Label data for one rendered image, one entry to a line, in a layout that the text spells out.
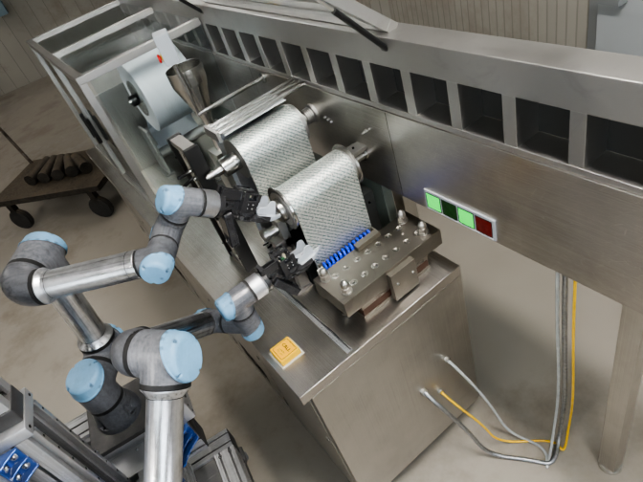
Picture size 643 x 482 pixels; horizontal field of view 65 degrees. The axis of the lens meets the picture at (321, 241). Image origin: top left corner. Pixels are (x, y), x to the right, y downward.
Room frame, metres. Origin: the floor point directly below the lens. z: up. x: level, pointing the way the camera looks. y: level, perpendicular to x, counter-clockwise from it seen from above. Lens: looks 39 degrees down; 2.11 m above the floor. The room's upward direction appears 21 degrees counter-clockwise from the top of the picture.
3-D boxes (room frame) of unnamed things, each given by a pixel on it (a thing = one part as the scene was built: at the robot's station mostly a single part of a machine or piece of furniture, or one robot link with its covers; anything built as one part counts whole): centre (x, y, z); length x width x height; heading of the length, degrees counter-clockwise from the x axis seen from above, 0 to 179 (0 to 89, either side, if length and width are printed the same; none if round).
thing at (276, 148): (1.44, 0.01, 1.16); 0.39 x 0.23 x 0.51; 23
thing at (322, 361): (2.15, 0.41, 0.88); 2.52 x 0.66 x 0.04; 23
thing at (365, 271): (1.17, -0.15, 1.00); 0.40 x 0.16 x 0.06; 113
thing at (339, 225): (1.27, -0.07, 1.11); 0.23 x 0.01 x 0.18; 113
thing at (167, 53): (1.79, 0.26, 1.66); 0.07 x 0.07 x 0.10; 6
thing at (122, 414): (1.12, 0.83, 0.87); 0.15 x 0.15 x 0.10
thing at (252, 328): (1.12, 0.31, 1.01); 0.11 x 0.08 x 0.11; 62
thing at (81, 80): (2.72, 0.65, 1.25); 1.19 x 0.57 x 0.70; 23
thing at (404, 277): (1.09, -0.20, 0.97); 0.10 x 0.03 x 0.11; 113
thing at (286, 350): (1.04, 0.22, 0.91); 0.07 x 0.07 x 0.02; 23
